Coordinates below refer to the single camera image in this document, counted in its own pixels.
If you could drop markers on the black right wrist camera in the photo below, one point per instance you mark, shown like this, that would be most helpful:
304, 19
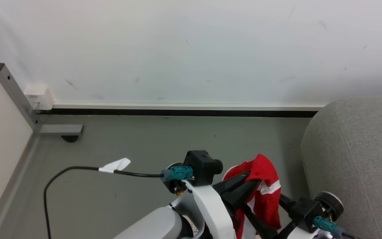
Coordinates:
305, 212

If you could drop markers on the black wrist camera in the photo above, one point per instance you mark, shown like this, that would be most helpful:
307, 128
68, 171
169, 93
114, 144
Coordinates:
202, 167
305, 212

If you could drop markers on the white wall socket box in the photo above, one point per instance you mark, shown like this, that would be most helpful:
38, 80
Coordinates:
40, 97

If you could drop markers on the red garment with white stripes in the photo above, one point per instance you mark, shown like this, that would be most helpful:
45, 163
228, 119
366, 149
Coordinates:
267, 199

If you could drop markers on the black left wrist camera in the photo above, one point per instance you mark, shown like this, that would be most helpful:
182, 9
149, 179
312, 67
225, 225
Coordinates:
202, 167

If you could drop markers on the grey metal frame leg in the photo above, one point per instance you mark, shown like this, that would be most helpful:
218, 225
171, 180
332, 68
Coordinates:
18, 96

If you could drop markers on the grey fabric sofa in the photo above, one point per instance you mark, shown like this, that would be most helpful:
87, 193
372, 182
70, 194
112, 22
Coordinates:
356, 166

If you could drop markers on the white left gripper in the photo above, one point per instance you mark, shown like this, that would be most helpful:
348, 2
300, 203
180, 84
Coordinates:
212, 209

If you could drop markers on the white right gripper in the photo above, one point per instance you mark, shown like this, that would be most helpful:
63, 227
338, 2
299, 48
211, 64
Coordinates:
305, 234

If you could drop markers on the white skirting strip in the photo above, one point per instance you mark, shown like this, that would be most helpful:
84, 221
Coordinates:
187, 107

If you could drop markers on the black round frame foot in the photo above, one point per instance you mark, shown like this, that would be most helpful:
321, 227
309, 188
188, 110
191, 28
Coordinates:
70, 138

